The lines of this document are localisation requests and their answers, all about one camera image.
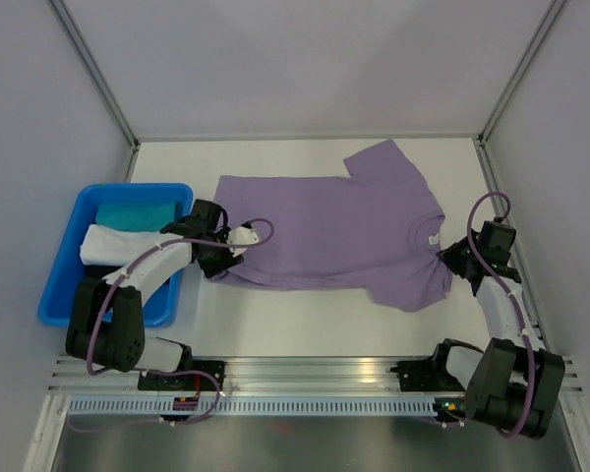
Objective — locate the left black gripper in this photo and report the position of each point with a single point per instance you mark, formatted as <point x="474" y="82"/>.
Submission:
<point x="228" y="262"/>

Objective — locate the black rolled t-shirt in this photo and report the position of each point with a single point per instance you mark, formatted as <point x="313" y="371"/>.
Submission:
<point x="99" y="271"/>

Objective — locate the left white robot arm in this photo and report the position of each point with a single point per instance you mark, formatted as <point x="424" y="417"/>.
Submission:
<point x="107" y="328"/>

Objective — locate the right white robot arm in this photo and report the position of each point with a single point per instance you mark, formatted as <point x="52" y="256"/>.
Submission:
<point x="513" y="384"/>

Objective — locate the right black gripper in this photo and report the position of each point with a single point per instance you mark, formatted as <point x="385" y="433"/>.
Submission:
<point x="448" y="257"/>

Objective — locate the aluminium frame post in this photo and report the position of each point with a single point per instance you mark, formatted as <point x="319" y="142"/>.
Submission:
<point x="80" y="45"/>
<point x="523" y="65"/>

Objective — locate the aluminium rail base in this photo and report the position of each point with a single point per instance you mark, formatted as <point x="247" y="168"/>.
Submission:
<point x="368" y="376"/>

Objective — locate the blue plastic bin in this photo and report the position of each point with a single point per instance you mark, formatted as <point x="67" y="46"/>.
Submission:
<point x="56" y="303"/>

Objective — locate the slotted white cable duct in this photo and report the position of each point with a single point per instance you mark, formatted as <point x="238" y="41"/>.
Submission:
<point x="309" y="406"/>

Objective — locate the teal rolled t-shirt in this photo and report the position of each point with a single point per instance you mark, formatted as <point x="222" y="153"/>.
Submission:
<point x="136" y="217"/>

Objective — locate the left aluminium frame post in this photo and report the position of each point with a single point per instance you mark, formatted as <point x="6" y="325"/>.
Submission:
<point x="80" y="45"/>

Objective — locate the purple t-shirt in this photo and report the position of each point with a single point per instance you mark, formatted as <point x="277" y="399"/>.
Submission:
<point x="377" y="228"/>

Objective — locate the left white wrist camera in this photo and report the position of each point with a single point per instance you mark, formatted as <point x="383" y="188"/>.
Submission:
<point x="240" y="238"/>

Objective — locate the right aluminium frame post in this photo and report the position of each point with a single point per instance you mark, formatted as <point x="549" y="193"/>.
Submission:
<point x="523" y="65"/>

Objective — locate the white rolled t-shirt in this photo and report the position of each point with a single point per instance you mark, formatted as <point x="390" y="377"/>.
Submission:
<point x="103" y="246"/>

